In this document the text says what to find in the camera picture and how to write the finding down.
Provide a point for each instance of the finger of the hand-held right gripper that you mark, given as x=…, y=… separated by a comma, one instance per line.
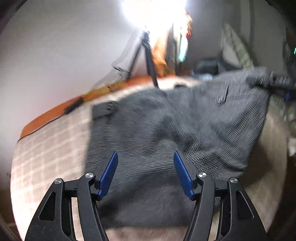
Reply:
x=275, y=83

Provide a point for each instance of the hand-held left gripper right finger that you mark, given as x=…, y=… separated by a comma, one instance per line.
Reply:
x=183, y=174

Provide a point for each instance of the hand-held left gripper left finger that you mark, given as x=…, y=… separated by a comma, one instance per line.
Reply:
x=108, y=174

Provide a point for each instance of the checked pillow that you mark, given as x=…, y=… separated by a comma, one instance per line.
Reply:
x=237, y=48

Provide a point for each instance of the checked beige blanket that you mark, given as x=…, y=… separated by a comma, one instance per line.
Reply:
x=46, y=157

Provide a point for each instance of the dark storage box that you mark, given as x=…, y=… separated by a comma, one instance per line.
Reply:
x=208, y=66

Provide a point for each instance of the orange bed sheet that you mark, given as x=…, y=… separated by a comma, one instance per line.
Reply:
x=69, y=106

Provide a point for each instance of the orange curtain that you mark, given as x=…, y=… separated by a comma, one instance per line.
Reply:
x=161, y=55

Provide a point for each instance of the black tripod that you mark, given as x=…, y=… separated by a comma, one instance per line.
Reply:
x=149, y=60

